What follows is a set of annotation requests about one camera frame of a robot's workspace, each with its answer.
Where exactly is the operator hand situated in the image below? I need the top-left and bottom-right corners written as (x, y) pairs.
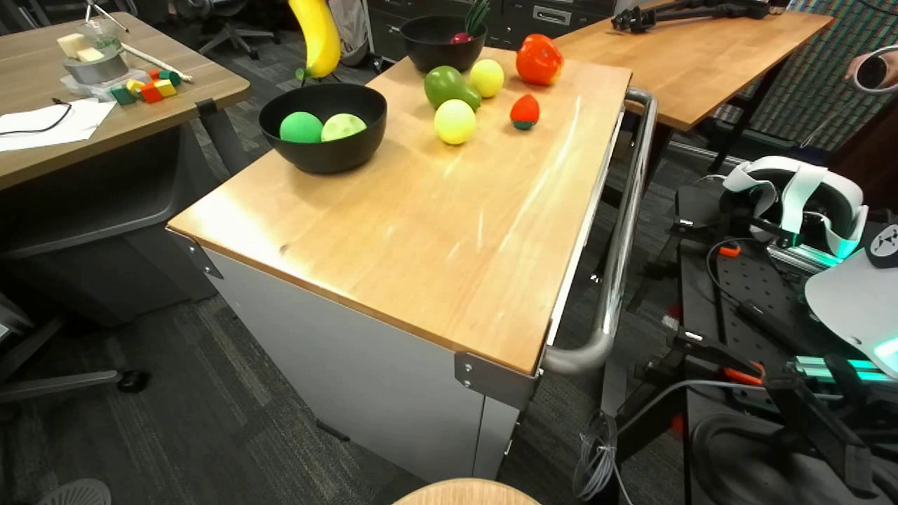
top-left (846, 45), bottom-right (898, 95)

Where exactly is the white ring controller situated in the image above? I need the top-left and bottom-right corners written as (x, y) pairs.
top-left (856, 54), bottom-right (898, 95)

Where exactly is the orange red bell pepper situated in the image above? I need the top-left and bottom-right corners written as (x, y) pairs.
top-left (515, 31), bottom-right (567, 89)

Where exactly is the green toy pear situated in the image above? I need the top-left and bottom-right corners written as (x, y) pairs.
top-left (421, 61), bottom-right (487, 111)

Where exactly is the pale green toy apple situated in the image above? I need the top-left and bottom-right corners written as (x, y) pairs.
top-left (318, 110), bottom-right (372, 146)

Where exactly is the yellow toy banana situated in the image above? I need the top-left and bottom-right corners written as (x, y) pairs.
top-left (286, 0), bottom-right (346, 83)

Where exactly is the person in plaid shirt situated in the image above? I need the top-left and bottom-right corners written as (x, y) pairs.
top-left (746, 0), bottom-right (898, 156)

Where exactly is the white VR headset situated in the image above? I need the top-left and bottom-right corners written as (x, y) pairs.
top-left (722, 152), bottom-right (870, 275)

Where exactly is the large wooden desk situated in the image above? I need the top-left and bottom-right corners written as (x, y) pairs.
top-left (550, 6), bottom-right (836, 135)

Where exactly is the long black device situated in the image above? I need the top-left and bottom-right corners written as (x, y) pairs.
top-left (613, 0), bottom-right (783, 36)

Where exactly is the grey device with teal light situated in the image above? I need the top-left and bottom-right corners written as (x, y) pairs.
top-left (801, 247), bottom-right (898, 388)

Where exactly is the black breadboard table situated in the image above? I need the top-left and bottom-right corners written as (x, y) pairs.
top-left (677, 179), bottom-right (898, 505)

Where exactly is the white label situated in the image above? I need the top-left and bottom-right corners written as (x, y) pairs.
top-left (531, 3), bottom-right (575, 27)

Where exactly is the red toy strawberry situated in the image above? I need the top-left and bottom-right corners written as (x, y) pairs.
top-left (509, 89), bottom-right (544, 135)

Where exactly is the black cabinet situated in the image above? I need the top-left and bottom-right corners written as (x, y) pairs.
top-left (369, 0), bottom-right (621, 51)

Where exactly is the yellow round toy fruit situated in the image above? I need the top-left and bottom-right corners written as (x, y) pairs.
top-left (466, 55), bottom-right (509, 100)

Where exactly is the yellow-green ball with dent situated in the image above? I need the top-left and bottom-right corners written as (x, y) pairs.
top-left (433, 95), bottom-right (481, 149)

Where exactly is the black plastic bowl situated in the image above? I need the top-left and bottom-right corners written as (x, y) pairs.
top-left (259, 82), bottom-right (390, 177)
top-left (398, 10), bottom-right (491, 76)

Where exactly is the grey white cloth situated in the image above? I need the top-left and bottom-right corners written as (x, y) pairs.
top-left (335, 0), bottom-right (377, 66)

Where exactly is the round wooden stool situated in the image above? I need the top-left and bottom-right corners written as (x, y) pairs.
top-left (390, 476), bottom-right (544, 505)

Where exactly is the white cart cabinet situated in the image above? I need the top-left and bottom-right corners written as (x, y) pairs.
top-left (200, 243), bottom-right (529, 484)

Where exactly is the black mesh office chair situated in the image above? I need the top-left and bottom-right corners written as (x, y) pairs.
top-left (172, 0), bottom-right (279, 61)

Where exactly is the wooden side desk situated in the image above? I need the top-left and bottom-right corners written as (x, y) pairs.
top-left (0, 8), bottom-right (254, 330)

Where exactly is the thin white stick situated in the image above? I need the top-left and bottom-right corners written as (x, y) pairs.
top-left (118, 40), bottom-right (198, 83)

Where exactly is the clear plastic container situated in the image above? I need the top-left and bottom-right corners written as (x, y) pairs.
top-left (56, 15), bottom-right (133, 83)

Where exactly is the grey office chair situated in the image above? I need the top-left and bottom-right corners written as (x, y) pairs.
top-left (0, 177), bottom-right (192, 407)

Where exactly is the white paper sheet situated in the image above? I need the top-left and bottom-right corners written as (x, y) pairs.
top-left (0, 95), bottom-right (118, 153)

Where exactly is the grey round object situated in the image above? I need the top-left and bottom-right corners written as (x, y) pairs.
top-left (36, 476), bottom-right (115, 505)

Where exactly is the orange tipped black cable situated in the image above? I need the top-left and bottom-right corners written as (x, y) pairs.
top-left (703, 236), bottom-right (752, 326)

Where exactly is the metal cart handle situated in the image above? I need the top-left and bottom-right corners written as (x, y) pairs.
top-left (543, 87), bottom-right (659, 378)

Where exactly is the orange handled tool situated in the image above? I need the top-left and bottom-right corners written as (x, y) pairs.
top-left (719, 362), bottom-right (773, 389)

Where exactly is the grey cable bundle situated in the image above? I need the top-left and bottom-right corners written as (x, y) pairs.
top-left (574, 410), bottom-right (627, 505)

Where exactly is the metal corner bracket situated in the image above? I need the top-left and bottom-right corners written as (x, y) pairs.
top-left (451, 347), bottom-right (540, 412)

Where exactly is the thin black cable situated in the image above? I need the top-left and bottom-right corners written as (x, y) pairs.
top-left (0, 97), bottom-right (75, 138)

